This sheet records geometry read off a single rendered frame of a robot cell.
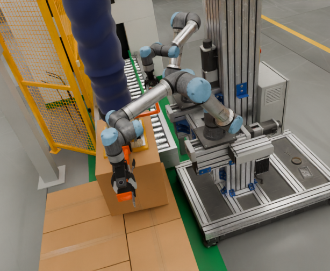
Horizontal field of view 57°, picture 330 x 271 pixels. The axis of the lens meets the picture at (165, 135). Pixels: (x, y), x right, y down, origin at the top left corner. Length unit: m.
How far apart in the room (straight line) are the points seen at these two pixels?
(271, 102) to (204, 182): 1.03
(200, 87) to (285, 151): 1.83
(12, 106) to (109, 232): 1.54
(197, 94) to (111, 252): 1.22
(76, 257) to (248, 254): 1.32
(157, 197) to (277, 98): 1.06
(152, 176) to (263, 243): 1.21
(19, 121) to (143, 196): 1.62
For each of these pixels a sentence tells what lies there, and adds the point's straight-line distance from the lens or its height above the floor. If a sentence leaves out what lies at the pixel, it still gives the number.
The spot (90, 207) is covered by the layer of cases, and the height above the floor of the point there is 0.54.
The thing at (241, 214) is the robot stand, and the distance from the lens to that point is 2.58.
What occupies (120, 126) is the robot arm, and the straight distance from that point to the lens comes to 1.38.
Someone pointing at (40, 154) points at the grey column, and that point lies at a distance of 3.40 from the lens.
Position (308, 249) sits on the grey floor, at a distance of 2.76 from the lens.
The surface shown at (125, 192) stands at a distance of 1.50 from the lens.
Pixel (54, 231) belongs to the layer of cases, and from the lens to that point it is 2.43.
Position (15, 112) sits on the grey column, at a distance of 3.14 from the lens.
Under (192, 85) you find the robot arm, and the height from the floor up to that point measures 1.59.
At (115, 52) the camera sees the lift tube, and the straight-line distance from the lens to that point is 1.69.
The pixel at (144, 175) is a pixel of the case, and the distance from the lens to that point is 1.89.
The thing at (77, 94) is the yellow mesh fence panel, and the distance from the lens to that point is 3.07.
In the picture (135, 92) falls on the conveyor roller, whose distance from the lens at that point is 3.64.
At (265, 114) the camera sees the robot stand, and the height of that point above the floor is 1.00.
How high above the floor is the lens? 2.31
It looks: 38 degrees down
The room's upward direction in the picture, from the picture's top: 11 degrees counter-clockwise
